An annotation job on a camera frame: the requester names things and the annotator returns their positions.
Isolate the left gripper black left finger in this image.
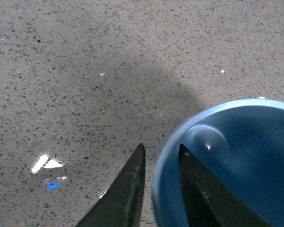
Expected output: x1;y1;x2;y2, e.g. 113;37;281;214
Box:
77;143;146;227

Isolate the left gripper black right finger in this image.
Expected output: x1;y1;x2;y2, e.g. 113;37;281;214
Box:
178;144;270;227

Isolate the light blue plastic cup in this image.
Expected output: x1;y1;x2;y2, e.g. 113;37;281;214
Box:
152;98;284;227

